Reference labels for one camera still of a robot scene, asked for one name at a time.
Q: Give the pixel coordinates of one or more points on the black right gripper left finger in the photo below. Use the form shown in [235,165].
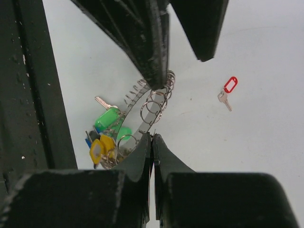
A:
[114,198]

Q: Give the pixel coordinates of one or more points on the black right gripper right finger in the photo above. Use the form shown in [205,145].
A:
[185,198]

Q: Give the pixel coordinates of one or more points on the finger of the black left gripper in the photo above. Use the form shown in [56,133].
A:
[202,22]
[140,28]

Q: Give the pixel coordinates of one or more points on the key with red tag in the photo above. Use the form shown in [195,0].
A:
[228,87]

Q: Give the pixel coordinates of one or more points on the large keyring with many rings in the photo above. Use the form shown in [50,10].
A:
[117,131]

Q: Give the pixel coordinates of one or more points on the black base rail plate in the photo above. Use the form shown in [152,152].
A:
[34,131]

